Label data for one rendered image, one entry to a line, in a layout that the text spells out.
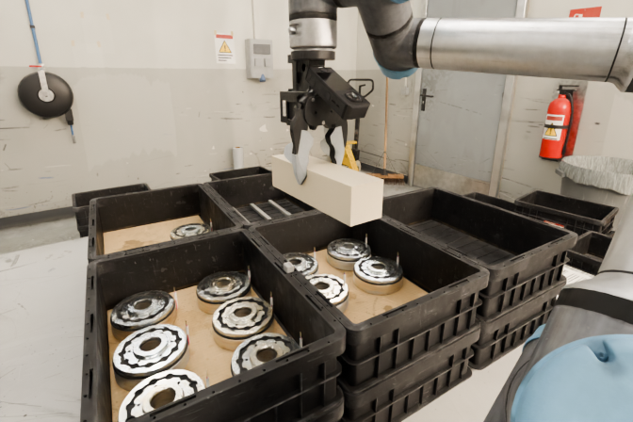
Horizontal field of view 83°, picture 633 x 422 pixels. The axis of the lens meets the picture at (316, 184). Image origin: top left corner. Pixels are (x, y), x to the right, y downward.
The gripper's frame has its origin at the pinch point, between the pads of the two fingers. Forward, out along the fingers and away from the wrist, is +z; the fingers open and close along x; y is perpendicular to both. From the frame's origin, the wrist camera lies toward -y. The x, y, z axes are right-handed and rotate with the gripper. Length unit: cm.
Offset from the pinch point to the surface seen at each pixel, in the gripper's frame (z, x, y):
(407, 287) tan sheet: 25.8, -18.3, -5.2
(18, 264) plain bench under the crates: 38, 55, 83
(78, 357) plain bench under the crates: 39, 41, 28
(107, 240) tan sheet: 26, 31, 55
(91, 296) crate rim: 15.7, 35.5, 9.9
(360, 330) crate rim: 15.9, 6.5, -18.7
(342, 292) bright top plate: 22.6, -3.1, -2.7
